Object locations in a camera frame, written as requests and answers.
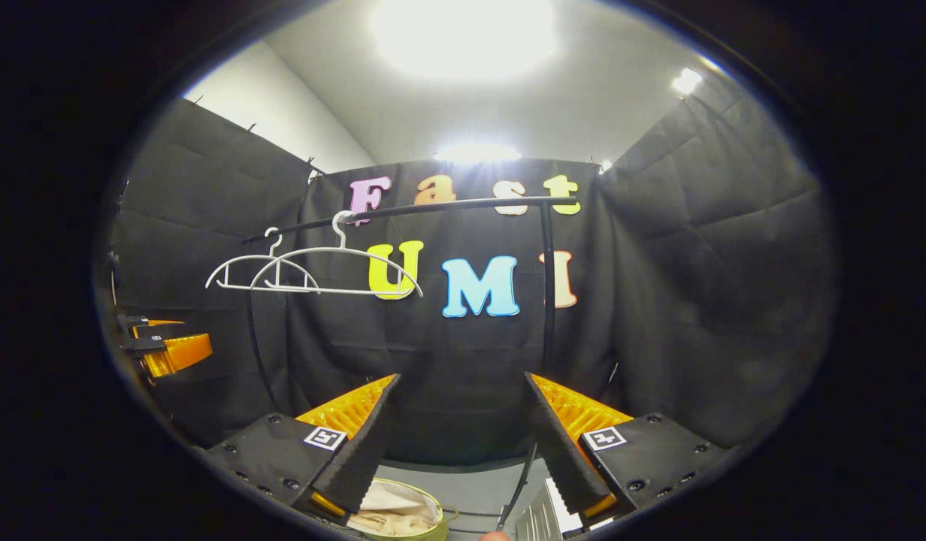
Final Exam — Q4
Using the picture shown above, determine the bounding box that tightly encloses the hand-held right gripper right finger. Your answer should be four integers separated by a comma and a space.
523, 371, 734, 530

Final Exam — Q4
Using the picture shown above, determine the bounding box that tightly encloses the white plastic clothes hanger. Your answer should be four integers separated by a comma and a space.
249, 210, 425, 299
205, 228, 321, 294

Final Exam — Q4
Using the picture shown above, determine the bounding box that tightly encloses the yellow-green laundry hamper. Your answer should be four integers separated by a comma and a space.
349, 477, 460, 541

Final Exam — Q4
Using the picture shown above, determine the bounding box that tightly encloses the cream shirt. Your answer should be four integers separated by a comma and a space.
350, 481, 443, 538

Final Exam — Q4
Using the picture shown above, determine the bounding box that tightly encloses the black clothes rack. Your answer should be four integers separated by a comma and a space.
241, 195, 580, 530

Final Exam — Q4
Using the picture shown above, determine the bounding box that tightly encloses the black backdrop cloth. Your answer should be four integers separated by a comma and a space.
106, 71, 836, 467

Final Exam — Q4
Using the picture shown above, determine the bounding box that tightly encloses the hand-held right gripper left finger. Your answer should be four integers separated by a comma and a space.
204, 373, 402, 525

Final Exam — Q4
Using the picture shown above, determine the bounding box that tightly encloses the grey ribbed panel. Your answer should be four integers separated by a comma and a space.
514, 477, 584, 541

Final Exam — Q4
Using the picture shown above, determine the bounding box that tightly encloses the large ceiling light panel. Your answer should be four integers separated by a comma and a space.
373, 0, 558, 80

